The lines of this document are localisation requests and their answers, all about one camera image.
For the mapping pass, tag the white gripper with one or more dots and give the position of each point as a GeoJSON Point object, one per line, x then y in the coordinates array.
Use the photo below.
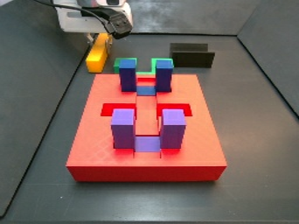
{"type": "Point", "coordinates": [73, 22]}

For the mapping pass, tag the yellow long block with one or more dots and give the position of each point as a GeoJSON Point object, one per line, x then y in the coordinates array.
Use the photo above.
{"type": "Point", "coordinates": [98, 55]}

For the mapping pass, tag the red slotted board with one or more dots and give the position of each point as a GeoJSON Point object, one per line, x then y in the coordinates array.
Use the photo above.
{"type": "Point", "coordinates": [95, 161]}

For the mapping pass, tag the dark blue U block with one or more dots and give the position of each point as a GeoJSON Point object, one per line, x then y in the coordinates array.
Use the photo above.
{"type": "Point", "coordinates": [163, 67]}

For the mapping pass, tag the green stepped block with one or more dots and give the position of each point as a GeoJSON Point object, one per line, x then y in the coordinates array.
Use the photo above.
{"type": "Point", "coordinates": [117, 63]}

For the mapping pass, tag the purple U block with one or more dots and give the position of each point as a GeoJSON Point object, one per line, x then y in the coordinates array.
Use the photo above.
{"type": "Point", "coordinates": [170, 138]}

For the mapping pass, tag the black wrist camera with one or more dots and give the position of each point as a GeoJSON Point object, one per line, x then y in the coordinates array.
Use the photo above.
{"type": "Point", "coordinates": [114, 20]}

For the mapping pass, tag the black angle bracket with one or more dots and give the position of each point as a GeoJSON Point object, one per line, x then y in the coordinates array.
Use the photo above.
{"type": "Point", "coordinates": [191, 55]}

